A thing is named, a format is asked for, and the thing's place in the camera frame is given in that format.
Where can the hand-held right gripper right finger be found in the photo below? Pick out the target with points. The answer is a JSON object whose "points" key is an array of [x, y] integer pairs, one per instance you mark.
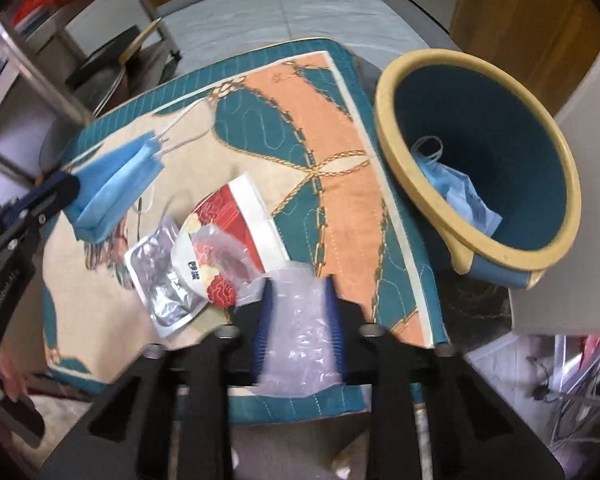
{"points": [[336, 330]]}

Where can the white appliance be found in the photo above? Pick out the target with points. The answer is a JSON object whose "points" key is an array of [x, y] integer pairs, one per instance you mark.
{"points": [[590, 210]]}

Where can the blue face mask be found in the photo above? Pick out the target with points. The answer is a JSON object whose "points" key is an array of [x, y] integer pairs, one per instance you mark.
{"points": [[460, 195], [115, 185]]}

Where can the teal and orange patterned mat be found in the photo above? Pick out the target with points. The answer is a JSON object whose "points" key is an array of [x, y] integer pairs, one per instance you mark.
{"points": [[320, 125]]}

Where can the metal shelf rack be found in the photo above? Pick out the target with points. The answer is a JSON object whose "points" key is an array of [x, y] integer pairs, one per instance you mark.
{"points": [[25, 60]]}

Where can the tall wooden cabinet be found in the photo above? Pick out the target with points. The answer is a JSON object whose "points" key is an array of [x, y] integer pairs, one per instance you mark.
{"points": [[525, 25]]}

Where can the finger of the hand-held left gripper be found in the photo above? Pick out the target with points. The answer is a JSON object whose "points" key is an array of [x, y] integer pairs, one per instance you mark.
{"points": [[55, 187], [15, 245]]}

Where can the silver foil packet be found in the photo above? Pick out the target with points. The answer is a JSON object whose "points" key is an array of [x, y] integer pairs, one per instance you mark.
{"points": [[155, 280]]}

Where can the small clear plastic wrapper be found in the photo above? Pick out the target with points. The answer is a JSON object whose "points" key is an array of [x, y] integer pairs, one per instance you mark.
{"points": [[225, 255]]}

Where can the dark frying pans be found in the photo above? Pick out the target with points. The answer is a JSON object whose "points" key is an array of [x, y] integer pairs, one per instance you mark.
{"points": [[110, 65]]}

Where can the blue bin with yellow rim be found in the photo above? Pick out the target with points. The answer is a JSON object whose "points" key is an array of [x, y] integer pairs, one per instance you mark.
{"points": [[480, 125]]}

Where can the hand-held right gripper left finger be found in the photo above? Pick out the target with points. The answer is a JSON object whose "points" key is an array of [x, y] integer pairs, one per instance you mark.
{"points": [[262, 330]]}

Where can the red and white packet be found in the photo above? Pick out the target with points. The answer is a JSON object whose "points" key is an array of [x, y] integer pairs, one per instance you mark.
{"points": [[240, 215]]}

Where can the clear plastic bag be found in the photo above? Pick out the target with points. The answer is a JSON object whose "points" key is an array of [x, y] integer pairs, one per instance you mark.
{"points": [[300, 330]]}

